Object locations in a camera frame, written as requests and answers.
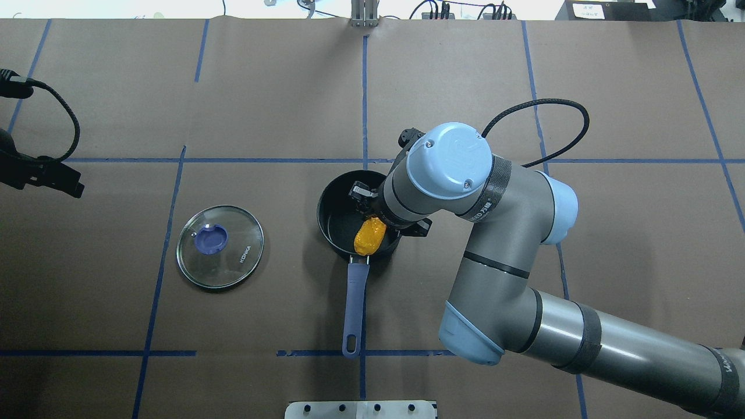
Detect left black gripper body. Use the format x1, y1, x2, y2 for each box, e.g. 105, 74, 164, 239
1, 129, 84, 198

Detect yellow corn cob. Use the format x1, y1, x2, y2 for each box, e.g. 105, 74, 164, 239
353, 216, 388, 255

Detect glass lid blue knob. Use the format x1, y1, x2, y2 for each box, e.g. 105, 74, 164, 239
175, 205, 264, 290

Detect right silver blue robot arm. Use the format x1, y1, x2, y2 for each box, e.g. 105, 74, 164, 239
349, 122, 744, 418

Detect dark blue saucepan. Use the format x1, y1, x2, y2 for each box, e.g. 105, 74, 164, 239
317, 170, 401, 358

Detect orange black connector far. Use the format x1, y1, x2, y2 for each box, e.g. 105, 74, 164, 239
407, 1, 455, 20

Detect orange black connector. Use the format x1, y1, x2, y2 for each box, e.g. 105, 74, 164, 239
477, 2, 517, 20
407, 1, 455, 20

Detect orange black connector near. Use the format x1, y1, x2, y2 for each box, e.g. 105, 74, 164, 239
477, 2, 517, 20

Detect black box with label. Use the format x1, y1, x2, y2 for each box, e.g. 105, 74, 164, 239
554, 1, 654, 22

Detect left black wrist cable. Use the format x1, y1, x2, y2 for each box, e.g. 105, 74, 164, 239
0, 69, 81, 164

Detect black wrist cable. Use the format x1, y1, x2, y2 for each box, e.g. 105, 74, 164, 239
481, 99, 591, 169
0, 69, 81, 164

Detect aluminium frame post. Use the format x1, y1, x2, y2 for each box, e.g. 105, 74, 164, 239
349, 0, 379, 27

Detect white pedestal column base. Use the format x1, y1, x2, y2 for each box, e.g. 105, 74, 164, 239
284, 400, 439, 418

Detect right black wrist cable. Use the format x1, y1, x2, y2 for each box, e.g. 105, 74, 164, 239
481, 99, 591, 169

